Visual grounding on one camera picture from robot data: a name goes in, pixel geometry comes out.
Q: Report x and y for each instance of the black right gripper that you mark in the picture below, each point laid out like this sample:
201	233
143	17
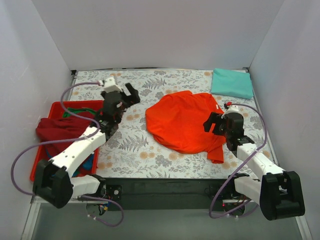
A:
217	125

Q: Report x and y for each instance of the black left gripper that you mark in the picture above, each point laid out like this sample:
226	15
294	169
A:
126	97

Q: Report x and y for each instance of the orange t shirt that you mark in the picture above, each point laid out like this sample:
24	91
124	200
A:
176	122

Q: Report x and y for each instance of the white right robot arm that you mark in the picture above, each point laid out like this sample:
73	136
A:
277	192

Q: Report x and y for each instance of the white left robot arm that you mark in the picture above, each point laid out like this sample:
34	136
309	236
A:
54	180

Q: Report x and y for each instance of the folded teal t shirt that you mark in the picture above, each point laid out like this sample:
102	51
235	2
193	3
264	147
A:
232	83

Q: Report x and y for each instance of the floral patterned table mat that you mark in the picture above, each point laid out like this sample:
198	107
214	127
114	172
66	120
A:
132	152

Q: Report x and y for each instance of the green t shirt in bin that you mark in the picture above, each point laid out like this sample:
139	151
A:
82	111

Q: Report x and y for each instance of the dark red t shirt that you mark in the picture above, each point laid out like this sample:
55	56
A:
59	129

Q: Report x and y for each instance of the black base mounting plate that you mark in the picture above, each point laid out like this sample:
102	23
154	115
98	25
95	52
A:
161	193

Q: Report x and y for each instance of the blue t shirt in bin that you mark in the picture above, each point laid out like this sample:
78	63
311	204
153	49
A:
85	168

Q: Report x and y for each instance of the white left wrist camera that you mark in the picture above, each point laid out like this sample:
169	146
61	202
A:
109	85

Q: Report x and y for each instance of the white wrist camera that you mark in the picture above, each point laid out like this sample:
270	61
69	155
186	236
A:
230	108
109	85

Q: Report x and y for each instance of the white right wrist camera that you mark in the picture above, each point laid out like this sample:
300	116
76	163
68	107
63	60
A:
230	108

